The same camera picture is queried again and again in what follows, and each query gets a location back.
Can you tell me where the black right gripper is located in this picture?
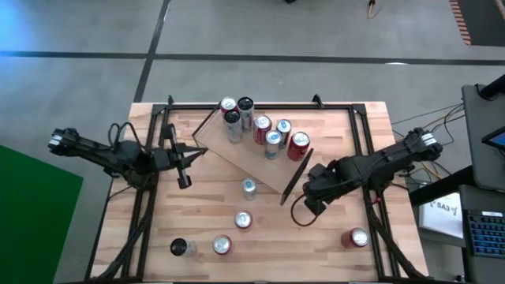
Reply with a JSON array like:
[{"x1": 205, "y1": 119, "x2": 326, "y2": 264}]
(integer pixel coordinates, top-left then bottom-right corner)
[{"x1": 303, "y1": 161, "x2": 353, "y2": 216}]

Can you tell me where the red Coca-Cola can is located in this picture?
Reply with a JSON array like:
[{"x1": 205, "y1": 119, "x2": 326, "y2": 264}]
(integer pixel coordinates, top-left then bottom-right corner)
[
  {"x1": 252, "y1": 114, "x2": 273, "y2": 146},
  {"x1": 286, "y1": 131, "x2": 311, "y2": 162},
  {"x1": 340, "y1": 226, "x2": 371, "y2": 249}
]

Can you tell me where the white SA3 paper sign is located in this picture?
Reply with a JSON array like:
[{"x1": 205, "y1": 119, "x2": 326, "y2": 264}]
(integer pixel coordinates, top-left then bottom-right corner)
[{"x1": 417, "y1": 192, "x2": 465, "y2": 240}]

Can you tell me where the black aluminium rig frame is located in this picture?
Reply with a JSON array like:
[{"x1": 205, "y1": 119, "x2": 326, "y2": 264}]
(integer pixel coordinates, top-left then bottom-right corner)
[{"x1": 84, "y1": 94, "x2": 427, "y2": 284}]

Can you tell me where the wooden shelf with black frame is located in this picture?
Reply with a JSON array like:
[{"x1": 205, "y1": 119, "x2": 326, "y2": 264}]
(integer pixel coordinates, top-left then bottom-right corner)
[{"x1": 192, "y1": 98, "x2": 315, "y2": 207}]

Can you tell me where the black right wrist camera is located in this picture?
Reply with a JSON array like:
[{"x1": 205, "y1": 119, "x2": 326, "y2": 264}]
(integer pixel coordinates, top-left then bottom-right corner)
[{"x1": 308, "y1": 163, "x2": 327, "y2": 179}]

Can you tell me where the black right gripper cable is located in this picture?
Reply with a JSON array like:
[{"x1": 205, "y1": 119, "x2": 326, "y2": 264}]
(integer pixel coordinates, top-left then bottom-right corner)
[{"x1": 290, "y1": 192, "x2": 319, "y2": 228}]

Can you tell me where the backlit black keyboard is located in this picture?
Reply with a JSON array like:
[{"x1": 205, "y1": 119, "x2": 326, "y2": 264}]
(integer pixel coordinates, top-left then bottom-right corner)
[{"x1": 466, "y1": 210, "x2": 505, "y2": 260}]

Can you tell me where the white Celsius palm can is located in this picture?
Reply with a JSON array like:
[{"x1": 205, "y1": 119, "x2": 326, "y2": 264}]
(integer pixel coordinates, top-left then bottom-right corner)
[
  {"x1": 170, "y1": 237, "x2": 198, "y2": 258},
  {"x1": 237, "y1": 96, "x2": 256, "y2": 133}
]

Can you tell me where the black floor cable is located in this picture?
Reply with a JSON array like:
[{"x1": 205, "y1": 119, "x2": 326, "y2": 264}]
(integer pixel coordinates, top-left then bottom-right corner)
[{"x1": 391, "y1": 102, "x2": 465, "y2": 127}]

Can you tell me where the yellow floor cable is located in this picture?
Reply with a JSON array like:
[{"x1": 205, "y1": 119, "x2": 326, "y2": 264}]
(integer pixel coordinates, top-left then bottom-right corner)
[{"x1": 367, "y1": 0, "x2": 387, "y2": 20}]

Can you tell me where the monitor with blue screen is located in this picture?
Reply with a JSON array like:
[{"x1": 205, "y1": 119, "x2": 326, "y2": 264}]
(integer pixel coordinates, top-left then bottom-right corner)
[{"x1": 481, "y1": 125, "x2": 505, "y2": 151}]

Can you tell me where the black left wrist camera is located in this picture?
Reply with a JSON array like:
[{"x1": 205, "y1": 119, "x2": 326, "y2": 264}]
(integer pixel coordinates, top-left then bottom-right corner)
[{"x1": 163, "y1": 123, "x2": 178, "y2": 144}]

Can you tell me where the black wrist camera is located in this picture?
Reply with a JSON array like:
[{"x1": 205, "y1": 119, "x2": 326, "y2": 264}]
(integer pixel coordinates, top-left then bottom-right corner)
[
  {"x1": 163, "y1": 123, "x2": 178, "y2": 144},
  {"x1": 308, "y1": 163, "x2": 327, "y2": 179}
]

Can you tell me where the black desk support bar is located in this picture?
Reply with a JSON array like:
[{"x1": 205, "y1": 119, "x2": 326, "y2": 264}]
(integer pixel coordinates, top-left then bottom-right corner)
[{"x1": 408, "y1": 165, "x2": 474, "y2": 207}]

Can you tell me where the white Celsius peach can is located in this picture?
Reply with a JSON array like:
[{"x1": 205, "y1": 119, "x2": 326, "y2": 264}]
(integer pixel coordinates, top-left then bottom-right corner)
[{"x1": 223, "y1": 109, "x2": 244, "y2": 144}]

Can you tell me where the red Fanta strawberry can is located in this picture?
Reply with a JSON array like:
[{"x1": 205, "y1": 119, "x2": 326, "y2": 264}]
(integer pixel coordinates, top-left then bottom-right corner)
[
  {"x1": 234, "y1": 210, "x2": 254, "y2": 230},
  {"x1": 211, "y1": 234, "x2": 234, "y2": 256},
  {"x1": 219, "y1": 96, "x2": 238, "y2": 114}
]

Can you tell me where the blue silver Red Bull can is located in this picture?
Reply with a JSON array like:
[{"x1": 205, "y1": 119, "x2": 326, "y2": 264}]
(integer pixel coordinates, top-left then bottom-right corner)
[
  {"x1": 275, "y1": 118, "x2": 294, "y2": 149},
  {"x1": 241, "y1": 177, "x2": 258, "y2": 201},
  {"x1": 264, "y1": 129, "x2": 282, "y2": 161}
]

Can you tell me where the green floor mat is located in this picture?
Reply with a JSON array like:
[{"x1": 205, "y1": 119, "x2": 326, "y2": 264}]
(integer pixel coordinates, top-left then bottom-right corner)
[{"x1": 0, "y1": 144, "x2": 84, "y2": 284}]

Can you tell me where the grey side desk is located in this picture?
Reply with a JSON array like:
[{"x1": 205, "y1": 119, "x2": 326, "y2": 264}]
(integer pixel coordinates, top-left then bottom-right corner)
[
  {"x1": 458, "y1": 184, "x2": 505, "y2": 284},
  {"x1": 460, "y1": 83, "x2": 505, "y2": 192}
]

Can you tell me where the black hazard-striped floor mat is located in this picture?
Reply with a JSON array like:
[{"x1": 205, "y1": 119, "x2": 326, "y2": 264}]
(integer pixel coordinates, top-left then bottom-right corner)
[{"x1": 449, "y1": 0, "x2": 505, "y2": 47}]

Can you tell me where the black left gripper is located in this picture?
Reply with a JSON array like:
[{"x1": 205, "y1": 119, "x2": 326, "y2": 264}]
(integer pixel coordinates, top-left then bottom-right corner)
[{"x1": 151, "y1": 142, "x2": 209, "y2": 189}]

